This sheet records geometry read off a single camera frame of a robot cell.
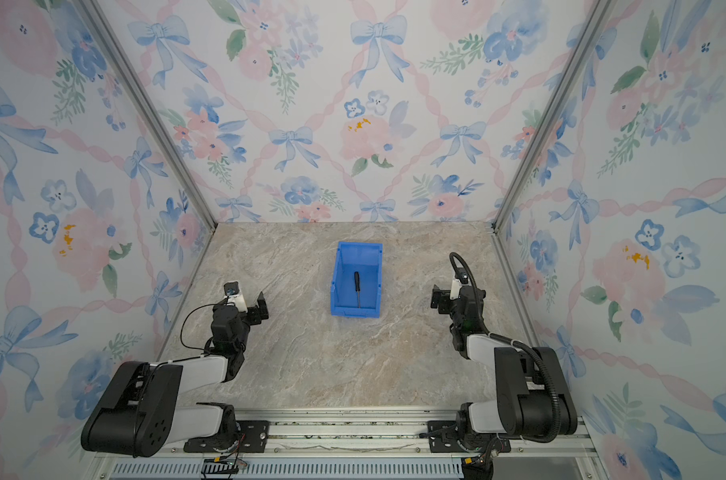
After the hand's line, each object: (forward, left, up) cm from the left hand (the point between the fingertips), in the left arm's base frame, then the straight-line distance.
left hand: (246, 293), depth 89 cm
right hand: (+4, -62, -1) cm, 62 cm away
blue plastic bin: (+22, -35, -11) cm, 43 cm away
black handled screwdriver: (+9, -33, -9) cm, 35 cm away
